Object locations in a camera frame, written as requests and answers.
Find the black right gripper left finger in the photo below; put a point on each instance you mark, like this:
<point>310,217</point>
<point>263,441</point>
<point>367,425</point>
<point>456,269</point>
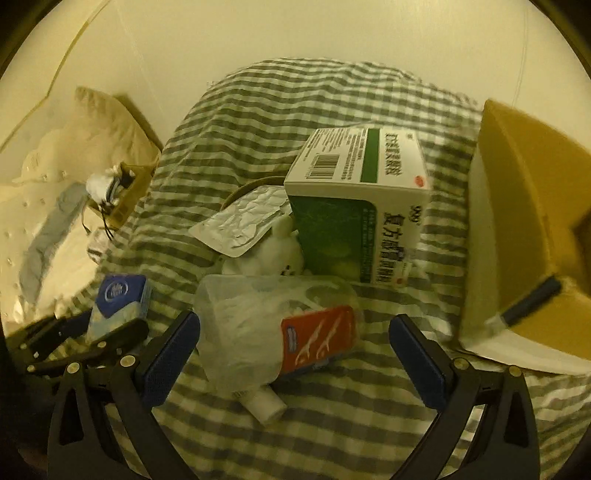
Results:
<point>81,444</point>

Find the small cardboard box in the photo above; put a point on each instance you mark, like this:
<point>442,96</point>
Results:
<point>115,192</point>

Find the beige pillow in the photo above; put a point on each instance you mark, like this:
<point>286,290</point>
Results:
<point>102,133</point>

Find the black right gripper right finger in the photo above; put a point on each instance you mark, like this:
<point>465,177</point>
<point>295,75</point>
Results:
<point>505,443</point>

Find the large cardboard box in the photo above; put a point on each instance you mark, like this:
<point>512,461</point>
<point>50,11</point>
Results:
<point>527,297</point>

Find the cream duvet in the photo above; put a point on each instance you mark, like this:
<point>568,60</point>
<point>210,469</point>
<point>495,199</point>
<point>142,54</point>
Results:
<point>44,259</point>

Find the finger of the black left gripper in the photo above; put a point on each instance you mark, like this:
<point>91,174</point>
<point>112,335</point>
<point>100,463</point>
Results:
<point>38,340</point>
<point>111,347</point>

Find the white tube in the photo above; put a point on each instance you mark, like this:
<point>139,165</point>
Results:
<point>263,403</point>

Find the blue tissue pack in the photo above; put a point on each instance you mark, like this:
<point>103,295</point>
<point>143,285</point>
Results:
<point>121,298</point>

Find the silver foil blister pack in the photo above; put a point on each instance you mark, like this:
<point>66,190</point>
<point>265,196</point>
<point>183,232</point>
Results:
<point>240,225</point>

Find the white plush toy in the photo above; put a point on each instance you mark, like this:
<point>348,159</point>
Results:
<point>277,253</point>

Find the green white medicine box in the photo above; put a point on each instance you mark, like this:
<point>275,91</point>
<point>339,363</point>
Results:
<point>359,196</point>

